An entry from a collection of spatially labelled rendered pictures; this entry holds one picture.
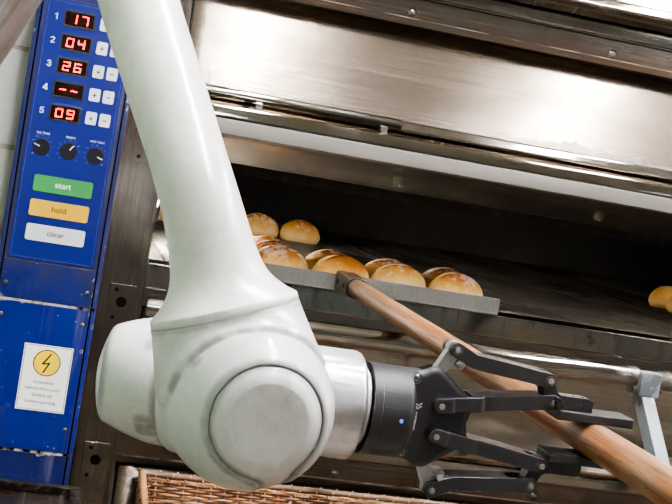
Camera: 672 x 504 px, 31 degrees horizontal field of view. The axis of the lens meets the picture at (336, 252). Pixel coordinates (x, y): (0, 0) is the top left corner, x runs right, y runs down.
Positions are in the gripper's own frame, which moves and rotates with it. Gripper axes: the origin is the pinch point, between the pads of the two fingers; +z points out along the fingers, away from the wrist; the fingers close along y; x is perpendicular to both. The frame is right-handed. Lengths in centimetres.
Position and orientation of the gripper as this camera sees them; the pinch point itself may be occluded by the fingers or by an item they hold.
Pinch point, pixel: (586, 436)
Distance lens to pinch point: 107.5
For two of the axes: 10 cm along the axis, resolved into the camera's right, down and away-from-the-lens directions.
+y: -1.8, 9.8, 0.7
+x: 2.1, 1.1, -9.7
